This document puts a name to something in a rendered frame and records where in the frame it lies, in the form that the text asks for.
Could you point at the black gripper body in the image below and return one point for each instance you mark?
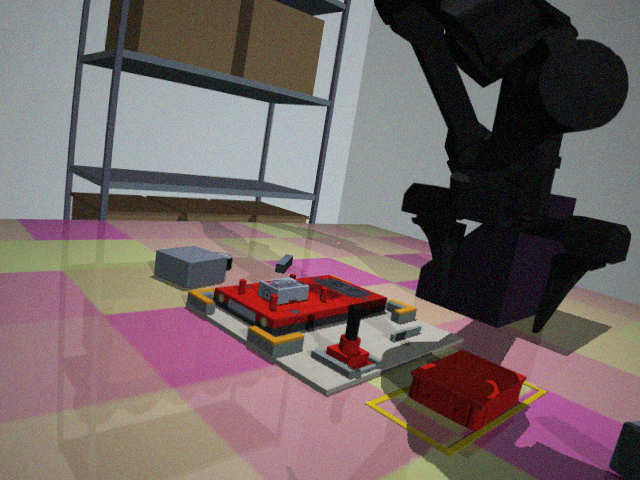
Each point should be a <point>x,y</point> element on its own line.
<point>584,238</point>

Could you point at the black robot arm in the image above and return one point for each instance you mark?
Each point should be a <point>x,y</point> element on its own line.
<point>553,83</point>

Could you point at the yellow rectangular outline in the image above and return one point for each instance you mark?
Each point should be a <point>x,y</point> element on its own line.
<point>464,442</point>

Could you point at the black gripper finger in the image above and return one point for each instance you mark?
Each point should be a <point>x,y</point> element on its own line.
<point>445,241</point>
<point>565,273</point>

